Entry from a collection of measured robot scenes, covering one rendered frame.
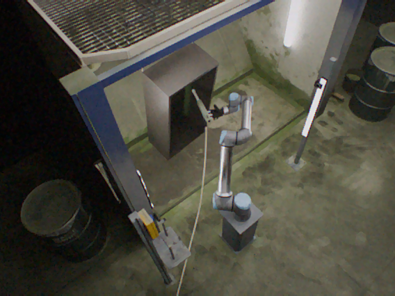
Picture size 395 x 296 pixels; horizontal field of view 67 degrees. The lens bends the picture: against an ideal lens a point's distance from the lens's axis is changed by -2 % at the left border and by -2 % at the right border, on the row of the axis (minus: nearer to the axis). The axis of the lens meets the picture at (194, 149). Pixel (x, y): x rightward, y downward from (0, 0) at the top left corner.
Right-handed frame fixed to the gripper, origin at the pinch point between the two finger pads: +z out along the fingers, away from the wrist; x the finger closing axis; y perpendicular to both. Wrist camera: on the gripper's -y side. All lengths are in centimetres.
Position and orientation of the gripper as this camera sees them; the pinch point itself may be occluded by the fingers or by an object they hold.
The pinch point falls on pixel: (204, 114)
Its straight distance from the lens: 305.8
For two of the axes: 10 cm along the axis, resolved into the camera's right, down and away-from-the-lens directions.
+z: -9.4, 2.9, -1.7
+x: -3.4, -7.4, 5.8
